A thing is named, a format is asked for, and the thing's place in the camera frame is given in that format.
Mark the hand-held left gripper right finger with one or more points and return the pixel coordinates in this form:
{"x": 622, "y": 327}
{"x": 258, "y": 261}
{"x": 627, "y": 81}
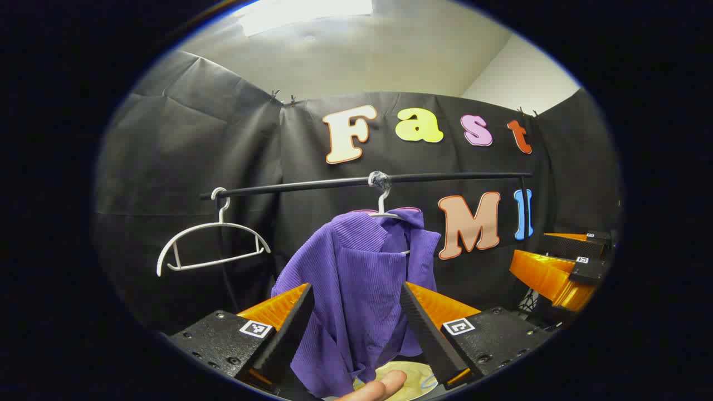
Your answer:
{"x": 426, "y": 328}

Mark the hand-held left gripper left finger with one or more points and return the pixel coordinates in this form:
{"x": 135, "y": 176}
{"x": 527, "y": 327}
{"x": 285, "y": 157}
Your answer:
{"x": 289, "y": 328}

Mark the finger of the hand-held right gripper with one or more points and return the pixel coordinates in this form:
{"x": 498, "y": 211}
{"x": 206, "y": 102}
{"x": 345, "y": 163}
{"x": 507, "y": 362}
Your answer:
{"x": 574, "y": 248}
{"x": 548, "y": 278}

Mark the cream laundry hamper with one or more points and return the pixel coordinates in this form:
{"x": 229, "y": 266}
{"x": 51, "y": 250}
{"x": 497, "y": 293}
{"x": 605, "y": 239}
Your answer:
{"x": 415, "y": 384}

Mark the purple ribbed shirt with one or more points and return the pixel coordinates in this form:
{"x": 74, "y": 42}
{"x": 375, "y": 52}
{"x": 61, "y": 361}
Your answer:
{"x": 356, "y": 278}

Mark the white clothes hanger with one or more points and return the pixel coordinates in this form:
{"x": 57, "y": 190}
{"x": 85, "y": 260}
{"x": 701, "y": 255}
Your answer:
{"x": 223, "y": 224}
{"x": 382, "y": 203}

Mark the black clothes rack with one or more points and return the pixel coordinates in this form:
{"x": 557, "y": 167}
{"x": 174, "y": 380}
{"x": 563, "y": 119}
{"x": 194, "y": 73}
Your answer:
{"x": 312, "y": 184}

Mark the black tripod stand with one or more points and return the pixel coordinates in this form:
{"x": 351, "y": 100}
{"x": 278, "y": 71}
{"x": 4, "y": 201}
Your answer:
{"x": 528, "y": 303}

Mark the silver tape wad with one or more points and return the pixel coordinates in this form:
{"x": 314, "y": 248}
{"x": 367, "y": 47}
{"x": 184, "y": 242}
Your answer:
{"x": 379, "y": 180}

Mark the black backdrop cloth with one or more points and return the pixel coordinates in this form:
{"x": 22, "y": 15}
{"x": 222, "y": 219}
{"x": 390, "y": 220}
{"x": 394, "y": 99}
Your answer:
{"x": 195, "y": 156}

